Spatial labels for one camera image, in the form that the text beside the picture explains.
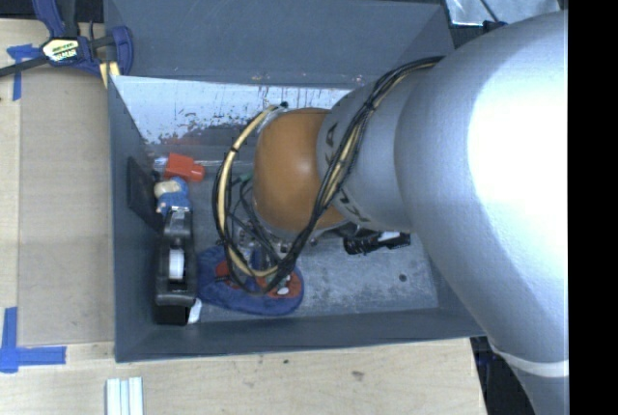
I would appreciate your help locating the blue cloth toy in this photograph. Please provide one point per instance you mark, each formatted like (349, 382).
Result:
(241, 299)

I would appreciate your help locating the black tape dispenser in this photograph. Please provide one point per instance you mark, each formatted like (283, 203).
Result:
(175, 268)

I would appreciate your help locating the small white object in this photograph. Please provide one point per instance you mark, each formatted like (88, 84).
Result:
(195, 312)

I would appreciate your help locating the blue toy figure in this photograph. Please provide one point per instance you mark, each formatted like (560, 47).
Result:
(173, 196)

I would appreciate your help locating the red plastic cap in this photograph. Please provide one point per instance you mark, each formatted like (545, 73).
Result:
(181, 166)

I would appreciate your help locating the black flat block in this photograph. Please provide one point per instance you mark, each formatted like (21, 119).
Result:
(141, 191)

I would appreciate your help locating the pale wood board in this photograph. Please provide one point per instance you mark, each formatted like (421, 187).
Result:
(65, 210)

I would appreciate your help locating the grey metal bin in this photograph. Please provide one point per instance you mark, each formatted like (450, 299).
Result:
(270, 36)

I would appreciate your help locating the black cylinder on white bracket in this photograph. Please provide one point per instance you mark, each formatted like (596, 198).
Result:
(372, 241)

